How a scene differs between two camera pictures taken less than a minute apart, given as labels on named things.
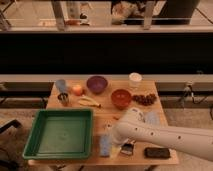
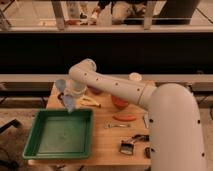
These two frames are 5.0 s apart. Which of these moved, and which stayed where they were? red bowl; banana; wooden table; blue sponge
Moved: blue sponge
Stayed: banana; wooden table; red bowl
